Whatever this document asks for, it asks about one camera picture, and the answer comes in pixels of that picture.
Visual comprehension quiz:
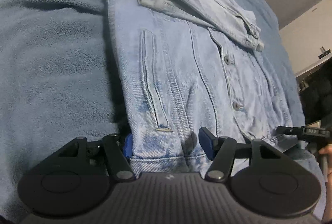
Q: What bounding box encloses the light blue denim jacket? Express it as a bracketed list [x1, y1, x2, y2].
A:
[107, 0, 304, 174]

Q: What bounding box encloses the dark clothes pile in wardrobe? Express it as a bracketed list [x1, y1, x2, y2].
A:
[299, 61, 331, 125]

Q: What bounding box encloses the blue fleece bed blanket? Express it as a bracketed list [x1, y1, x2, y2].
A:
[1, 0, 331, 223]

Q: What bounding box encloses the person's hand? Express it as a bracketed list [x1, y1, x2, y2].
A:
[319, 144, 331, 177]

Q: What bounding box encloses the white wardrobe door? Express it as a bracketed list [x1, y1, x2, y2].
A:
[280, 0, 331, 74]

